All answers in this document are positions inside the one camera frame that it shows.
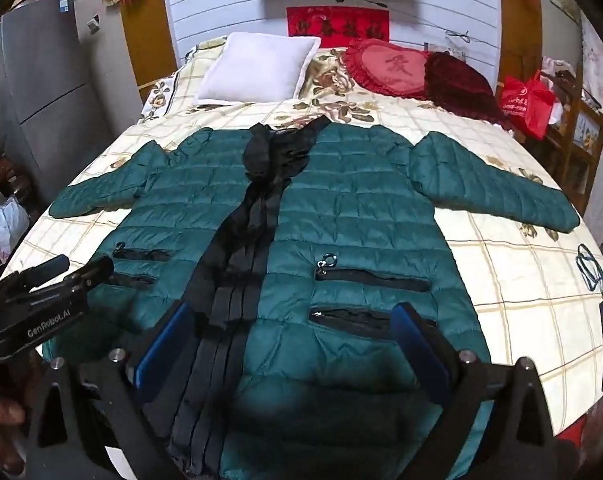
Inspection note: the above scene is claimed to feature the red heart cushion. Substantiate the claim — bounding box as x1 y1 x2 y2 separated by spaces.
342 37 436 101

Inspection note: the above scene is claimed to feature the teal lanyard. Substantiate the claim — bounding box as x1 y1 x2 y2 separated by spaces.
575 243 603 292

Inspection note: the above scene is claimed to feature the white pillow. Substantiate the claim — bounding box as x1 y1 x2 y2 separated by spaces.
194 32 323 104

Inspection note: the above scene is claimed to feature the white plastic bag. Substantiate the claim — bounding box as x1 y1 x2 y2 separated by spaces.
0 190 31 257

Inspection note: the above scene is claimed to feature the red shopping bag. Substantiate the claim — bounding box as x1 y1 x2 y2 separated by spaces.
498 70 557 142

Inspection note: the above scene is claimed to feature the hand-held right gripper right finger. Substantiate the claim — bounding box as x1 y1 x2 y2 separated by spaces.
390 302 578 480

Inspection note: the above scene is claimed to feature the dark red velvet cushion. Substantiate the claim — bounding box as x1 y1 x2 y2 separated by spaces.
424 51 515 132

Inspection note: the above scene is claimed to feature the wooden shelf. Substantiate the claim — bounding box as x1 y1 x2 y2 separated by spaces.
540 57 603 198

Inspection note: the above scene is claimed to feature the red wall banner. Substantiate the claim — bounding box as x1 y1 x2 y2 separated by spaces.
286 5 391 44

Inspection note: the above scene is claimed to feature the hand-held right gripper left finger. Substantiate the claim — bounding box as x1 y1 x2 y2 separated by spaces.
28 300 202 480

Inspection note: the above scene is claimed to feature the grey refrigerator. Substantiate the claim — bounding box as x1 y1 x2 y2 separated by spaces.
0 0 108 203

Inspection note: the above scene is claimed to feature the floral checked bed sheet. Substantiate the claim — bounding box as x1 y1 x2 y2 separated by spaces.
11 35 603 463

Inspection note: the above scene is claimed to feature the green puffer jacket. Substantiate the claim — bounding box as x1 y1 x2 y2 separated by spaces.
48 115 583 480

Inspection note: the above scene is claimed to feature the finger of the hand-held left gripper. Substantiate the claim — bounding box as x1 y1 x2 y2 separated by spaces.
44 258 116 306
0 254 71 295

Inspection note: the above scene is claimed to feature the wooden door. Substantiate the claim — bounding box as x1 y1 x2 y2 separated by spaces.
495 0 543 88
120 0 180 92

